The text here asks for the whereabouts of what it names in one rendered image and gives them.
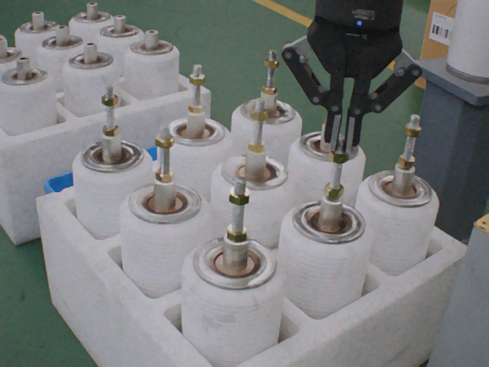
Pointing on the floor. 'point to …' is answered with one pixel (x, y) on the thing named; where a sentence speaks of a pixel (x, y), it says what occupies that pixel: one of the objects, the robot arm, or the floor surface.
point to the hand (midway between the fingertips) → (342, 129)
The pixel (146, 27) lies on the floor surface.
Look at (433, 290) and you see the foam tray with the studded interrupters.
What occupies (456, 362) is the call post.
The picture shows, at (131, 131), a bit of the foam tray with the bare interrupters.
